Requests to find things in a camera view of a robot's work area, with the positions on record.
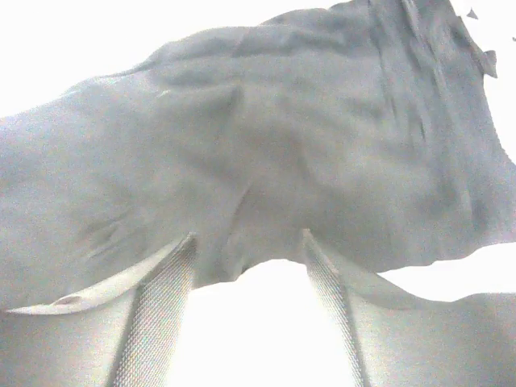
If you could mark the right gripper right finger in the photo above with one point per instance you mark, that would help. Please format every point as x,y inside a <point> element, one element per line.
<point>393,338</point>

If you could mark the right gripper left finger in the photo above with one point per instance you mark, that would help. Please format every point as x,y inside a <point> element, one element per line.
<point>119,332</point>

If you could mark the black trousers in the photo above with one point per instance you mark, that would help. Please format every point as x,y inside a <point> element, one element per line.
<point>366,124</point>

